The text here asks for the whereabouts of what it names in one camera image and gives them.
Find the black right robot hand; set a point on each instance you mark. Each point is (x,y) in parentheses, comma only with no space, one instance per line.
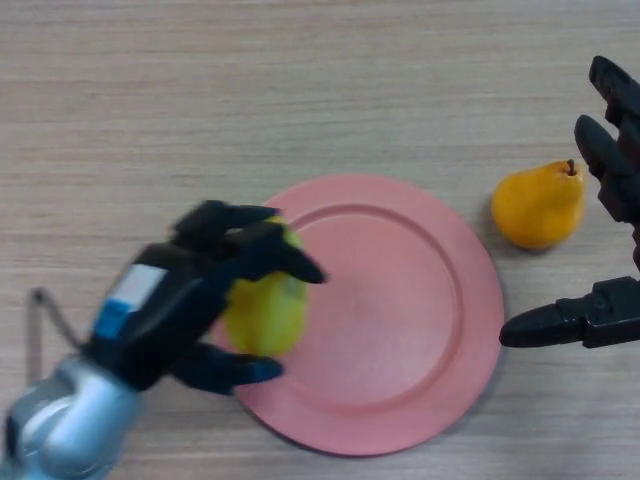
(605,320)

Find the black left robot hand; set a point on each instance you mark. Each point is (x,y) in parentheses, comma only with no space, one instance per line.
(170,310)

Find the yellow starfruit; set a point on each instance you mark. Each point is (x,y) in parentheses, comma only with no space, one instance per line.
(270,315)

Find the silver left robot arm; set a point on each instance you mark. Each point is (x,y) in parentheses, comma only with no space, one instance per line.
(70,425)

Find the pink round plate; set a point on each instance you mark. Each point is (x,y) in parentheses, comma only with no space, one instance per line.
(400,310)

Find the orange yellow pear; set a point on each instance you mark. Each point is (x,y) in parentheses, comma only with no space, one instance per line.
(537,210)

